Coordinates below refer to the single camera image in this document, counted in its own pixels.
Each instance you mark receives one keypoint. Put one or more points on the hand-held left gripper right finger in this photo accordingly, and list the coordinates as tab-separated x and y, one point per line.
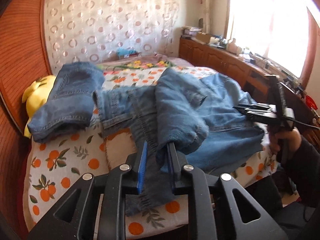
173	160

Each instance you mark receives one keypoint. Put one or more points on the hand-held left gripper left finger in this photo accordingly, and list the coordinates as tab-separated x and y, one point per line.
142	165

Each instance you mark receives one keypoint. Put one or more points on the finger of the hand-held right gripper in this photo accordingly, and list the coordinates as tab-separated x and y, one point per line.
257	116
252	106

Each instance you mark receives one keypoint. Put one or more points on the light blue denim pants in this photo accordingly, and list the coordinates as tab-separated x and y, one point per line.
220	120

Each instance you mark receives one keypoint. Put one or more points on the dark blue jeans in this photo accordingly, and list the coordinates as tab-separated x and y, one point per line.
67	100

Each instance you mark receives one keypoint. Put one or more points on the person's right forearm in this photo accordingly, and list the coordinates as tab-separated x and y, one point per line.
307	167

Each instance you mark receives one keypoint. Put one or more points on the person's right hand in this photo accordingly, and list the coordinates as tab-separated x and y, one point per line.
290	135

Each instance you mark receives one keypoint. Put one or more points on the red packet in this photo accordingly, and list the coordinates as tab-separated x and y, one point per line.
311	102

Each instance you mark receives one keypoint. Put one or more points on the long wooden cabinet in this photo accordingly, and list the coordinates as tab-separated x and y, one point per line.
225	60

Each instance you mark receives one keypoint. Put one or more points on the white jug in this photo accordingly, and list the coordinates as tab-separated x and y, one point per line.
231	45

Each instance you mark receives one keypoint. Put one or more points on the orange fruit print blanket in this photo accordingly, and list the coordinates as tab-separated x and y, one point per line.
62	170

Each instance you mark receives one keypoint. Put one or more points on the open cardboard box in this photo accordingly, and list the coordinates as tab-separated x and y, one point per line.
203	37

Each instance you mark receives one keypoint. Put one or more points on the window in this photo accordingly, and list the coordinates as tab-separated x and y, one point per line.
267	22

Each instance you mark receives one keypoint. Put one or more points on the stack of papers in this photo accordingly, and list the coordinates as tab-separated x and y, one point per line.
191	31

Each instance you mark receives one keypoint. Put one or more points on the floral bed sheet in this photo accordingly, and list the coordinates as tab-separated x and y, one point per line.
140	63

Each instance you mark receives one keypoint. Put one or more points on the lace window curtain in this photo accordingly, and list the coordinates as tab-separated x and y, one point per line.
207	5

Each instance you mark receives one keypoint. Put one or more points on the box with blue cloth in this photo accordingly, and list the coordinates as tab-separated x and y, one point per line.
126	53

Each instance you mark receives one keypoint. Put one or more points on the yellow plush toy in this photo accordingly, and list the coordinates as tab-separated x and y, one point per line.
37	95

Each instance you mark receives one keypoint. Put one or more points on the circle pattern curtain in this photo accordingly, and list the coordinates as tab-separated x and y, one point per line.
112	22

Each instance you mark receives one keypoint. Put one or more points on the wooden louvred wardrobe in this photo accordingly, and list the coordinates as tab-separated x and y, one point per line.
20	55

